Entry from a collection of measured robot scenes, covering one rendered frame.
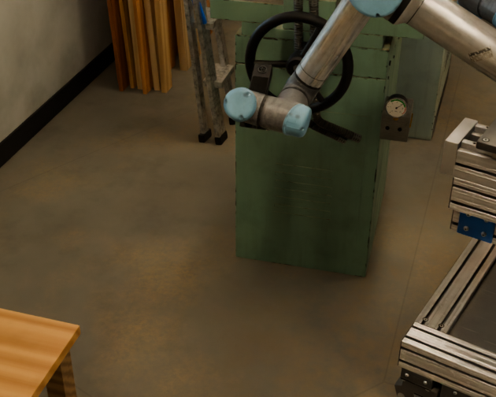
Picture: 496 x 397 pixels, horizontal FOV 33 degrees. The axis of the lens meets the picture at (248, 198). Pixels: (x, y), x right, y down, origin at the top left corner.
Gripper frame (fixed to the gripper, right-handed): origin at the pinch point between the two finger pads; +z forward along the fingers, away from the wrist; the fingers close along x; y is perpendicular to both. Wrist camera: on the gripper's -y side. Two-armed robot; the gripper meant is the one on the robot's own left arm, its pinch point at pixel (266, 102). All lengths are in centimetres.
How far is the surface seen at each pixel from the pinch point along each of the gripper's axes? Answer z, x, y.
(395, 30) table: 13.3, 29.8, -24.4
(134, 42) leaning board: 142, -90, -22
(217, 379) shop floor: 8, -4, 79
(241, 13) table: 13.7, -13.4, -23.9
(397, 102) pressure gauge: 16.8, 33.3, -5.5
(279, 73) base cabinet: 21.9, -1.7, -9.3
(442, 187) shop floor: 109, 52, 20
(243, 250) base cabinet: 55, -11, 49
